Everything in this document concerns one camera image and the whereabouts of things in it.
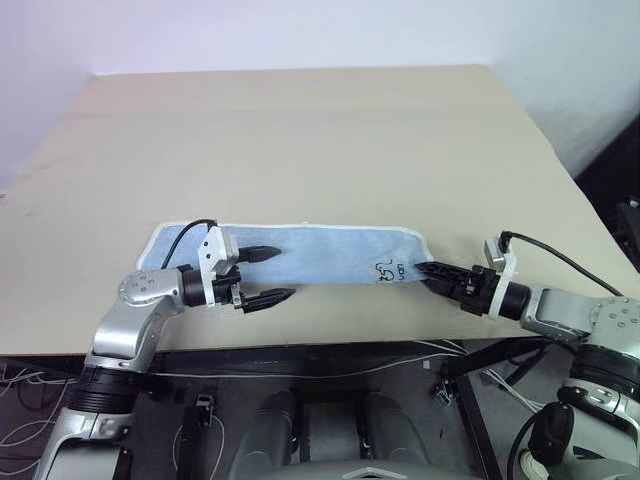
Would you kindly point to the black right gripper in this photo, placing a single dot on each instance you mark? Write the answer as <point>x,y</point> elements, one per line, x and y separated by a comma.
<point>477,292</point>

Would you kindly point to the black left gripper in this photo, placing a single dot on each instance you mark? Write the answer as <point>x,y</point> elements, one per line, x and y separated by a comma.
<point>230,290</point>

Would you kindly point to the light blue cloth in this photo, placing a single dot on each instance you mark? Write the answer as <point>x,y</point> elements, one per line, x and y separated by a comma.
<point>325,255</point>

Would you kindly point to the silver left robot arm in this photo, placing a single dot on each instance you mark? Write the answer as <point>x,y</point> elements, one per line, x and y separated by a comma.
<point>125,330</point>

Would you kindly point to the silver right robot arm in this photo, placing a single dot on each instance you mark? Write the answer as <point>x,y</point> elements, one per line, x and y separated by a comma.
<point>560,310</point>

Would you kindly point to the black table clamp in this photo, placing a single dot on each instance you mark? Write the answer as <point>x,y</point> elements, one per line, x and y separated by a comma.
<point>202,402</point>
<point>442,392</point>

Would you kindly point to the dark grey rounded leg shape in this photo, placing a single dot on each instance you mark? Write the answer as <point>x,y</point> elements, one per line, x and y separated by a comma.
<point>280,425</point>

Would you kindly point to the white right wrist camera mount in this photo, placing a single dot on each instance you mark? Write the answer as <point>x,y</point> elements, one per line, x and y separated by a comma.
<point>506,280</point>

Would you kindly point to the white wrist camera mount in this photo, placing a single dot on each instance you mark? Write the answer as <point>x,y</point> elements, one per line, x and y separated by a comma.
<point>210,250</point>
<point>506,280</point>

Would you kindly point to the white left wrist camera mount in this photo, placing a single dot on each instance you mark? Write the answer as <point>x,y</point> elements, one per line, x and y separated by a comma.
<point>210,250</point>

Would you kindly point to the black metal table frame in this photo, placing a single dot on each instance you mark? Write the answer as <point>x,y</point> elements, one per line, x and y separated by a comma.
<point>320,356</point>

